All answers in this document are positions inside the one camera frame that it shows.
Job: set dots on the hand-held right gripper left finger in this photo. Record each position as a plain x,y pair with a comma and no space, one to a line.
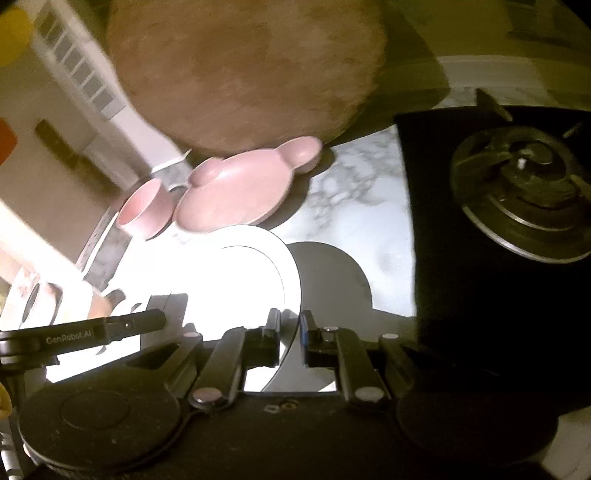
272,341

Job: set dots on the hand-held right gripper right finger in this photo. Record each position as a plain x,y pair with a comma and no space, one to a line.
308,341

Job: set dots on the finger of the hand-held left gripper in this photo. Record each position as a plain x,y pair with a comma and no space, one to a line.
138,321

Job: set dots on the white round plate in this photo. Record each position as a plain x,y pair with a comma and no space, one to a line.
221,286

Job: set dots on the pink cup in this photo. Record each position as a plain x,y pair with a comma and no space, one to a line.
143,210

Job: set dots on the pink mouse-shaped plate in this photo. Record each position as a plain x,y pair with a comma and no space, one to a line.
231,194

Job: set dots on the patterned white dish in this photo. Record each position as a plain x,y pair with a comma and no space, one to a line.
27,295

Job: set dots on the black gas stove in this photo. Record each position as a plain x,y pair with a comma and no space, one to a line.
461,286

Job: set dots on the metal stove burner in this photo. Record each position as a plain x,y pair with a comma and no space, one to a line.
521,194

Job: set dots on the round wooden cutting board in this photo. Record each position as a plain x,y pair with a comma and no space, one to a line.
240,69

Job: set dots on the white wall vent grille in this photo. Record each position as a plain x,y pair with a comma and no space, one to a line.
78,69

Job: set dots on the yellow wall item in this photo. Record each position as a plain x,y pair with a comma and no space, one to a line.
13,32

